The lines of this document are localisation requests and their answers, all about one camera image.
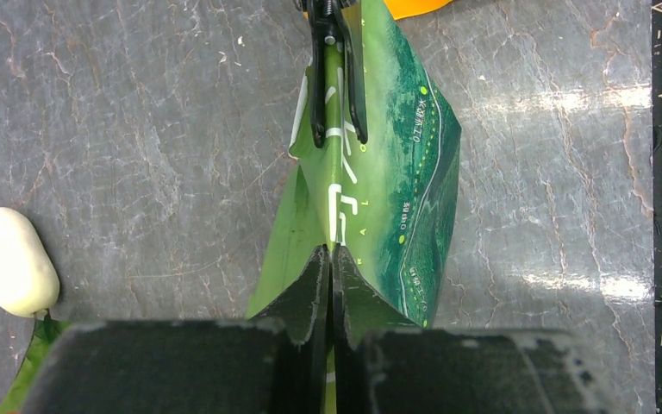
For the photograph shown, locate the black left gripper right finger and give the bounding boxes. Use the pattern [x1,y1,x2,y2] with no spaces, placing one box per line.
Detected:
[332,246,615,413]

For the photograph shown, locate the black bag clip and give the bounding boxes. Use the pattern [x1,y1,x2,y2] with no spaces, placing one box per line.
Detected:
[297,0,369,148]

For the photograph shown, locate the green leaf toy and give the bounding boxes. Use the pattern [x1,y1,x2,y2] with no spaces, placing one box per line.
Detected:
[0,313,72,414]

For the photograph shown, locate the white oval toy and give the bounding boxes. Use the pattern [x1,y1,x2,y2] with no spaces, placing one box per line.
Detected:
[0,207,60,318]

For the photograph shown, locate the green litter bag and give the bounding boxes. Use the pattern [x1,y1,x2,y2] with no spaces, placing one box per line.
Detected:
[245,0,462,414]

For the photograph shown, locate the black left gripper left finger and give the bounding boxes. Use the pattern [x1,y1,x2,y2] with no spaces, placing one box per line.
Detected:
[22,246,330,413]

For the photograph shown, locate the yellow plastic scoop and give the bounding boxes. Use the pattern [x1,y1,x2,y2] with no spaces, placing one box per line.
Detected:
[384,0,455,21]

